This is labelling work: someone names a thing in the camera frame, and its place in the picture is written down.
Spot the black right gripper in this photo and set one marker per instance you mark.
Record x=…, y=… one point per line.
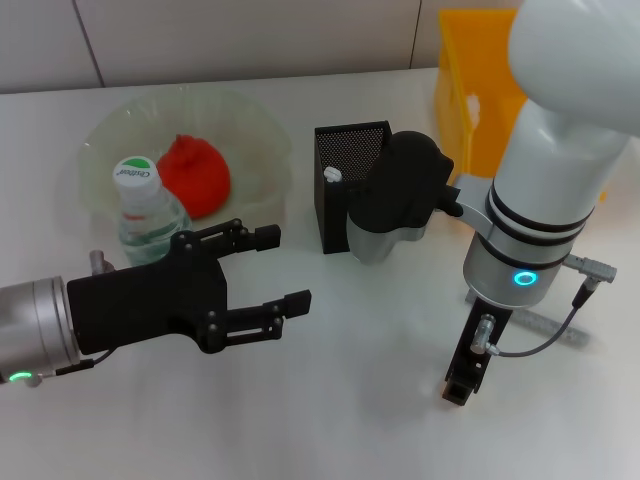
x=472, y=350

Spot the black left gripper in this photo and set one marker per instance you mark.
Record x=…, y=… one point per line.
x=145, y=305

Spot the grey glitter pen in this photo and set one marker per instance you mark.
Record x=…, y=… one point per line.
x=530, y=318

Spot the mint green utility knife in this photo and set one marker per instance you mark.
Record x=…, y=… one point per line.
x=331, y=175

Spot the red orange fruit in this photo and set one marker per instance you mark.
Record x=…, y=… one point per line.
x=200, y=175

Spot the clear green-label water bottle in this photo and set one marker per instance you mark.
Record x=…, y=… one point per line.
x=135, y=180

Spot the white paper ball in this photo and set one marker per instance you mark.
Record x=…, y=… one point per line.
x=473, y=105

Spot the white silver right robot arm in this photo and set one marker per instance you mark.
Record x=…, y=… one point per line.
x=550, y=150

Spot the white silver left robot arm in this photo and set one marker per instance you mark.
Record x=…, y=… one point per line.
x=30, y=325

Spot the black mesh pen holder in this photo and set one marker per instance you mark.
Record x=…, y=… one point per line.
x=330, y=220

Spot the clear glass fruit plate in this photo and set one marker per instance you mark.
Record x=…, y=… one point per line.
x=250, y=130

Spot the yellow plastic bin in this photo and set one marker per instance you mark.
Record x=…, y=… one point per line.
x=460, y=75

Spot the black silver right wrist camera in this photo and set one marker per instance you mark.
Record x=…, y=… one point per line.
x=405, y=190

